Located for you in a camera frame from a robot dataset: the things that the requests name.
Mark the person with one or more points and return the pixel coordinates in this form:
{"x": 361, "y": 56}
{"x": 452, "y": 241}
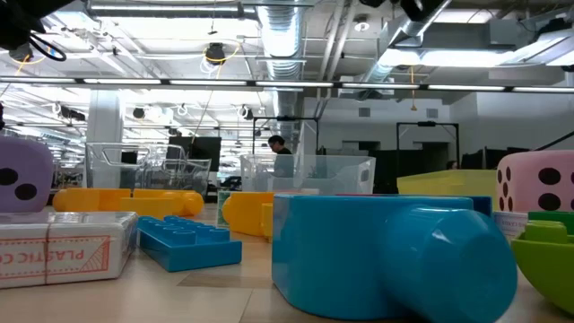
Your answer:
{"x": 282, "y": 157}
{"x": 451, "y": 165}

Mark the purple-pink card deck box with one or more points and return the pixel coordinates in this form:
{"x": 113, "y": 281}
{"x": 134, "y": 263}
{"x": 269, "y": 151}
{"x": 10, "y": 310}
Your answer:
{"x": 509, "y": 224}

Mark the yellow two-stud block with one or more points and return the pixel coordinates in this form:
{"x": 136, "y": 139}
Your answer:
{"x": 170, "y": 202}

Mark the black gantry frame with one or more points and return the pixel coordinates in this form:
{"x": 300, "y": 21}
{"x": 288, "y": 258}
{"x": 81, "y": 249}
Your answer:
{"x": 287, "y": 118}
{"x": 426, "y": 124}

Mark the orange-red card deck box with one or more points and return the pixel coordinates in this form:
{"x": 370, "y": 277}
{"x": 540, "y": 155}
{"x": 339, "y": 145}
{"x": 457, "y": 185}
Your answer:
{"x": 67, "y": 251}

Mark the clear plastic bin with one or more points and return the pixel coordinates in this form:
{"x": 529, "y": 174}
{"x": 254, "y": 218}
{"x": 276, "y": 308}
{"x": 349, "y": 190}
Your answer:
{"x": 314, "y": 175}
{"x": 148, "y": 170}

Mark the white column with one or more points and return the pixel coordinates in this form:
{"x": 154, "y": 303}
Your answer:
{"x": 104, "y": 125}

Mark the big blue four-stud block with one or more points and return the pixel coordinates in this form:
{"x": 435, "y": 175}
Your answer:
{"x": 482, "y": 206}

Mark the blue single-stud block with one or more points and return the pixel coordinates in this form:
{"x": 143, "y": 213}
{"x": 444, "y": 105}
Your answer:
{"x": 341, "y": 260}

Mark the lime green brick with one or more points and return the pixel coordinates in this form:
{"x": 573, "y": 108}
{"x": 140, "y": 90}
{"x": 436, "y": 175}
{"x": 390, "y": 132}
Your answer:
{"x": 547, "y": 269}

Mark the pink foam die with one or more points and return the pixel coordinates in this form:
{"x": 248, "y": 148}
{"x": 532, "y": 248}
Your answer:
{"x": 533, "y": 179}

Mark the purple foam die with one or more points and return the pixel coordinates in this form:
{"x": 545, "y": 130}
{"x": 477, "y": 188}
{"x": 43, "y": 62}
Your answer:
{"x": 27, "y": 170}

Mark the long ceiling light bar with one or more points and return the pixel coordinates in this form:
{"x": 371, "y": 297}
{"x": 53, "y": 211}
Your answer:
{"x": 287, "y": 84}

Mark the black ceiling dome camera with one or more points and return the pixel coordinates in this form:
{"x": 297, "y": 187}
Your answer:
{"x": 20, "y": 54}
{"x": 216, "y": 53}

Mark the yellow translucent bin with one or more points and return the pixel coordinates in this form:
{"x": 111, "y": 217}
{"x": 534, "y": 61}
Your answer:
{"x": 448, "y": 184}

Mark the small orange brick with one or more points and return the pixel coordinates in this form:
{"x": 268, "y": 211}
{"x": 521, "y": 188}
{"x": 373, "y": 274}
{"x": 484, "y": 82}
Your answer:
{"x": 267, "y": 220}

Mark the blue long flat brick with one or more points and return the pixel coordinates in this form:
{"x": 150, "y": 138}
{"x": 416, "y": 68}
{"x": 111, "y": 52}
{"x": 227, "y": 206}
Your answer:
{"x": 193, "y": 251}

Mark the silver spiral air duct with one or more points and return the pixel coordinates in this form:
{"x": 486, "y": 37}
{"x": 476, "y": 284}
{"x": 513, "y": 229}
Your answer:
{"x": 280, "y": 31}

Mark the black background monitor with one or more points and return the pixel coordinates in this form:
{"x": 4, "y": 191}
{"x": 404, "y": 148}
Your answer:
{"x": 197, "y": 152}

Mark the small dark green brick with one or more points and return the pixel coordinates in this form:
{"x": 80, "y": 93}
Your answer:
{"x": 551, "y": 215}

